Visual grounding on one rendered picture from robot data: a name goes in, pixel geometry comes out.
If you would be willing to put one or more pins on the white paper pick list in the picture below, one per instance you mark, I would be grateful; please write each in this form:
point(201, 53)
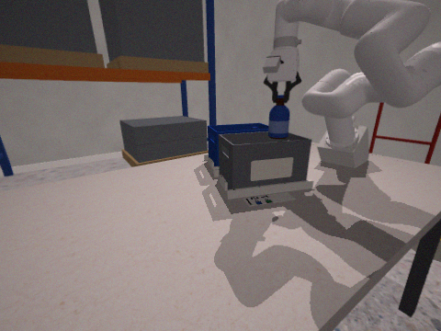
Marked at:
point(260, 200)

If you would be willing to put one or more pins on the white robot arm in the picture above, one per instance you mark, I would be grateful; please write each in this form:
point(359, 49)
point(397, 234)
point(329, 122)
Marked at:
point(391, 26)

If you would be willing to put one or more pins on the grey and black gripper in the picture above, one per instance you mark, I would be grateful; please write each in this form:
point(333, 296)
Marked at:
point(291, 58)

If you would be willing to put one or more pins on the blue crate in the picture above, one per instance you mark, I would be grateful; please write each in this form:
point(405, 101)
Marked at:
point(215, 130)

